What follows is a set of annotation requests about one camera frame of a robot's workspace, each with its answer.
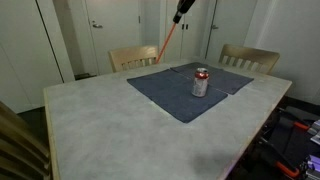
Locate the wooden chair near door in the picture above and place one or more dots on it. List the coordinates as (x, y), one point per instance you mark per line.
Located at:
(123, 59)

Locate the black orange clamp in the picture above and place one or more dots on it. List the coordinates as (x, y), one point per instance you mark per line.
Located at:
(297, 122)
(275, 158)

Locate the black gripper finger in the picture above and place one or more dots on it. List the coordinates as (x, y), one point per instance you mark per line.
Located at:
(183, 7)

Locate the wooden chair in foreground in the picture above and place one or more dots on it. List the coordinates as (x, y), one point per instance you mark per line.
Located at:
(22, 155)

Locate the white door with handle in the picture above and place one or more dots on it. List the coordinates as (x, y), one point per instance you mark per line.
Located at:
(114, 24)

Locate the white door right side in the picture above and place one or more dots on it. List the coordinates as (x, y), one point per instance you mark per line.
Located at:
(230, 24)

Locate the orange red straw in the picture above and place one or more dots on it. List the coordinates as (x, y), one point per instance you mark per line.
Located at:
(167, 39)

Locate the wooden chair at corner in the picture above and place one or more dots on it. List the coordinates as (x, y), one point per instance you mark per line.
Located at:
(252, 59)

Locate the black orange clamp upper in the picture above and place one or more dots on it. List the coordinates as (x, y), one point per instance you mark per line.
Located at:
(297, 122)

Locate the red and silver soda can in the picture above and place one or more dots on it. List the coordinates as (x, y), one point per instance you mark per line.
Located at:
(200, 85)

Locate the dark blue mat, far side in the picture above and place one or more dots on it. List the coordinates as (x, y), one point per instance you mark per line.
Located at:
(219, 79)

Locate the dark blue mat, can side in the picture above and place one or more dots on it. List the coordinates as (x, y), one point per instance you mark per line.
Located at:
(173, 93)

